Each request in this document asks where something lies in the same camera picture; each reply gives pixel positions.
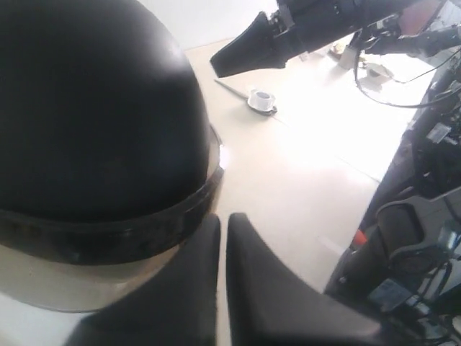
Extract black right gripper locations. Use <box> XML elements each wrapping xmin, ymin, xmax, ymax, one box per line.
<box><xmin>210</xmin><ymin>1</ymin><xmax>360</xmax><ymax>78</ymax></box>

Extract black helmet with visor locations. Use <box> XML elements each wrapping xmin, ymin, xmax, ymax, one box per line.
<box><xmin>1</xmin><ymin>1</ymin><xmax>223</xmax><ymax>313</ymax></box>

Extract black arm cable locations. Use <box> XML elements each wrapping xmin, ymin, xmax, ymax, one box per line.
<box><xmin>352</xmin><ymin>28</ymin><xmax>461</xmax><ymax>109</ymax></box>

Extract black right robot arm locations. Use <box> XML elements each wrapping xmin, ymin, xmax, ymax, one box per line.
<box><xmin>210</xmin><ymin>1</ymin><xmax>460</xmax><ymax>78</ymax></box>

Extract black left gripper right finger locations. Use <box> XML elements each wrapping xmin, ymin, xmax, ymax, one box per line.
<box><xmin>226</xmin><ymin>213</ymin><xmax>382</xmax><ymax>345</ymax></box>

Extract thin grey stick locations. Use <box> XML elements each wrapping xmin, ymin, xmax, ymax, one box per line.
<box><xmin>214</xmin><ymin>79</ymin><xmax>278</xmax><ymax>117</ymax></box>

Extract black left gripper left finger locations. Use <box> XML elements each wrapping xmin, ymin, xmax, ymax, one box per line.
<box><xmin>66</xmin><ymin>214</ymin><xmax>220</xmax><ymax>346</ymax></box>

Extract white mannequin head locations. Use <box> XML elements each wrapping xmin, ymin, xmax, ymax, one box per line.
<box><xmin>1</xmin><ymin>294</ymin><xmax>91</xmax><ymax>345</ymax></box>

